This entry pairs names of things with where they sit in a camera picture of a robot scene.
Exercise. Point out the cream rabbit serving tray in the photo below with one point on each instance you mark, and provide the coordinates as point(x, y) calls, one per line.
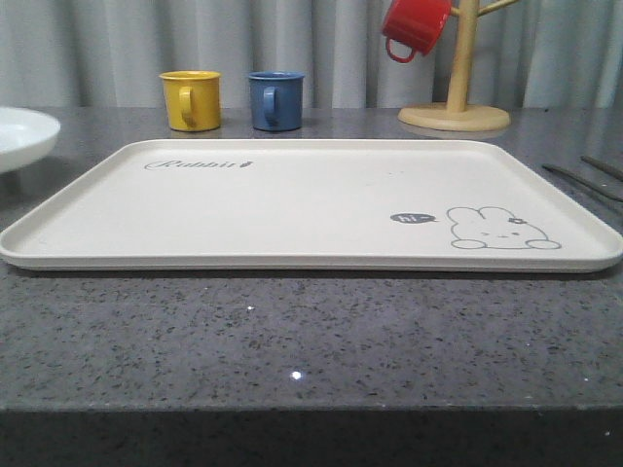
point(311, 204)

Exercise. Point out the red mug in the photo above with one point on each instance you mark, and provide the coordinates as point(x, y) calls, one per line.
point(416, 24)

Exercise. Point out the grey curtain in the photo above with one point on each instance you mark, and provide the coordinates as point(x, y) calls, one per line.
point(538, 54)

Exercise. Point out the yellow mug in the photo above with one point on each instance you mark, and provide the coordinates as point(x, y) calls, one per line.
point(192, 99)

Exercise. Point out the blue mug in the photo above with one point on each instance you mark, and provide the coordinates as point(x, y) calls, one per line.
point(276, 100)

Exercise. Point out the white round plate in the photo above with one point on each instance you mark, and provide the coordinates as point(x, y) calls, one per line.
point(26, 137)

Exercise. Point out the wooden mug tree stand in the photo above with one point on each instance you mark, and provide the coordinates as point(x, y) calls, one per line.
point(456, 114)

